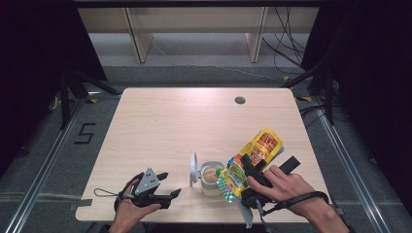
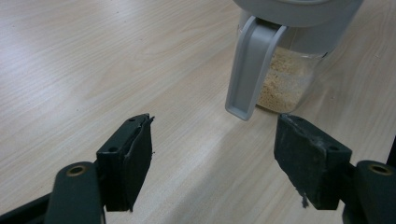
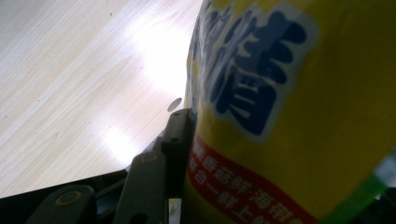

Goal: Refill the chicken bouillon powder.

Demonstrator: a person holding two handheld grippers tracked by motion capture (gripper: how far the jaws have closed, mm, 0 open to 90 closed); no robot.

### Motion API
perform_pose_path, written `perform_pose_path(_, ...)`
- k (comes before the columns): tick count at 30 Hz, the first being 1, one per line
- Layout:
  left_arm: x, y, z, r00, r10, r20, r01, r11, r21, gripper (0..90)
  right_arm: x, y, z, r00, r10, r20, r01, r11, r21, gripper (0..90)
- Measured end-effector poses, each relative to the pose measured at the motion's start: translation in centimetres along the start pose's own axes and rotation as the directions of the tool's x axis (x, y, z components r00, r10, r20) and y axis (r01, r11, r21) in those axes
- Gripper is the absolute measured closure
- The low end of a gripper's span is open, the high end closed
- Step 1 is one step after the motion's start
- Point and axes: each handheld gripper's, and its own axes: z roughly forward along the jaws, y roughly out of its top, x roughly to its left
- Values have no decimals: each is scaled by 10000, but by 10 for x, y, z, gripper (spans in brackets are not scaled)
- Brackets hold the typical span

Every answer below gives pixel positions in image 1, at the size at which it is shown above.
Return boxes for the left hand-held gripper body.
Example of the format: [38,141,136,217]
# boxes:
[130,167,173,211]

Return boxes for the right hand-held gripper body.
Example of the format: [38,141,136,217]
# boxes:
[237,155,301,229]

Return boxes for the yellow pouch with green spout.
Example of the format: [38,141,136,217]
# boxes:
[215,126,286,205]

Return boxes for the clear jar with grey lid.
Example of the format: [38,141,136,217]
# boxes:
[189,150,226,198]

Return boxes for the person's left hand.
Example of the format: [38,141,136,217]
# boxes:
[109,179,163,231]

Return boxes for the person's right hand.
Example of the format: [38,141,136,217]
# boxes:
[247,164,326,217]

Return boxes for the tan powder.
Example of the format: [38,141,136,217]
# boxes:
[202,167,222,184]

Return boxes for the grey tape strip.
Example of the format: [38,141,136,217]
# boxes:
[329,204,345,216]
[69,198,93,212]

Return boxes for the black metal stand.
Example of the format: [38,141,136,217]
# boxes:
[58,68,120,131]
[280,60,336,126]

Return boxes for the dark curtain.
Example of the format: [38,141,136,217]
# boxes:
[300,0,412,216]
[0,0,109,178]

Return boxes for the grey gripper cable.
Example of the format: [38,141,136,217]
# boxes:
[256,199,273,233]

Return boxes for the black left hand strap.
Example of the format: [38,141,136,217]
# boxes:
[113,172,146,212]

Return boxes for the thin black cord loop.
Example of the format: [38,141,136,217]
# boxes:
[93,187,120,198]

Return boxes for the black right wrist strap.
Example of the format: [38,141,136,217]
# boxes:
[261,190,330,216]

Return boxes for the black floor cables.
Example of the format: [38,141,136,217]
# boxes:
[298,102,328,128]

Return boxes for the aluminium floor rail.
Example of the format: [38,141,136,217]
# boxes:
[3,96,87,233]
[311,96,387,233]

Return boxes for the short aluminium rail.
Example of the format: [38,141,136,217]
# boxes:
[85,91,122,99]

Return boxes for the beige floor cable cover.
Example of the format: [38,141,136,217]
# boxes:
[0,191,83,202]

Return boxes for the black hanging cable bundle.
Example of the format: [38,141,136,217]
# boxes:
[260,6,308,76]

